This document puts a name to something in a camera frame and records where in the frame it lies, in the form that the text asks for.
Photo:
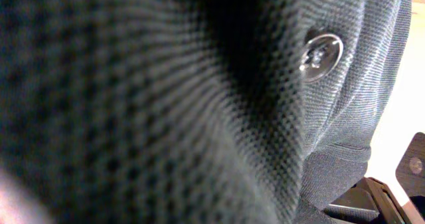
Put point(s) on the black polo shirt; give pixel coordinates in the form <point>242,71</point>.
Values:
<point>191,111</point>

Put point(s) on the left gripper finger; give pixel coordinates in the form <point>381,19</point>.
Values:
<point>369,201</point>

